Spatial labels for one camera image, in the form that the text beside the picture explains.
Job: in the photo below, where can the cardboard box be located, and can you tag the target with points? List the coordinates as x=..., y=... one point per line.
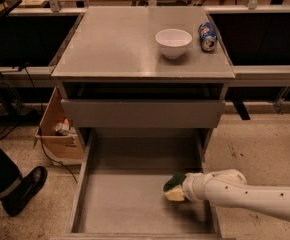
x=58, y=138

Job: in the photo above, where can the white bowl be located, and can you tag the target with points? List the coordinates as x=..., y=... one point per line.
x=173, y=43

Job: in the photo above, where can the blue soda can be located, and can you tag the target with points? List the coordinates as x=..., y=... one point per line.
x=208, y=36

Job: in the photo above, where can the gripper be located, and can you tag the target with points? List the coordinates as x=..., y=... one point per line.
x=189, y=186

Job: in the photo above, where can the open grey middle drawer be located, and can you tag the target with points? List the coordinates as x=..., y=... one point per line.
x=120, y=189

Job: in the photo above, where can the black leather shoe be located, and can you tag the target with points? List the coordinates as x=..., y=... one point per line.
x=15, y=198

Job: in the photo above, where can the closed grey top drawer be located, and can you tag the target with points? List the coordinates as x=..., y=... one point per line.
x=143, y=114

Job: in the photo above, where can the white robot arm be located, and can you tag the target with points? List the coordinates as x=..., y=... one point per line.
x=229, y=188

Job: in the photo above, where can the green and yellow sponge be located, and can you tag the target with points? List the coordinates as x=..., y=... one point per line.
x=175, y=180

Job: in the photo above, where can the grey drawer cabinet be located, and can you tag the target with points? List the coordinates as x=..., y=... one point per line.
x=113, y=55

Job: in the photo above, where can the crumpled item in box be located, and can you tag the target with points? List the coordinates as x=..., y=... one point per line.
x=64, y=128

